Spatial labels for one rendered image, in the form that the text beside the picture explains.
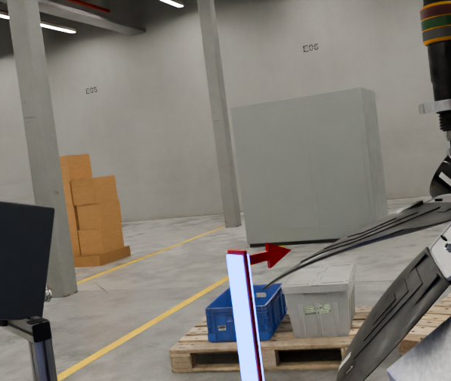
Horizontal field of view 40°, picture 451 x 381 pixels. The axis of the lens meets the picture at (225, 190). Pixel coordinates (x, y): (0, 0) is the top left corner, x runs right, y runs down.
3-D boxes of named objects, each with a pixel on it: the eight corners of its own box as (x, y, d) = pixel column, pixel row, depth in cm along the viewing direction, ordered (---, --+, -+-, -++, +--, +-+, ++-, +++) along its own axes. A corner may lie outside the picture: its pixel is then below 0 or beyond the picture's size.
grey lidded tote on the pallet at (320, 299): (362, 310, 413) (357, 261, 411) (356, 338, 355) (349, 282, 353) (301, 313, 425) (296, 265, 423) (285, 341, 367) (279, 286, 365)
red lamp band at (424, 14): (457, 17, 76) (456, 7, 76) (459, 11, 72) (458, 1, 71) (421, 24, 77) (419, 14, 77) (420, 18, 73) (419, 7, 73)
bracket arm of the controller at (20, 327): (52, 339, 97) (50, 320, 97) (34, 344, 95) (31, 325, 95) (6, 318, 116) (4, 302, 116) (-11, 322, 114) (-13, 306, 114)
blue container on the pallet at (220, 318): (287, 314, 427) (284, 282, 426) (270, 342, 370) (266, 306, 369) (232, 316, 439) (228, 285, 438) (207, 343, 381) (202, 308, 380)
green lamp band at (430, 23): (458, 28, 76) (457, 18, 76) (460, 22, 72) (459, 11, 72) (421, 35, 77) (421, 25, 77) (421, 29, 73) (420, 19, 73)
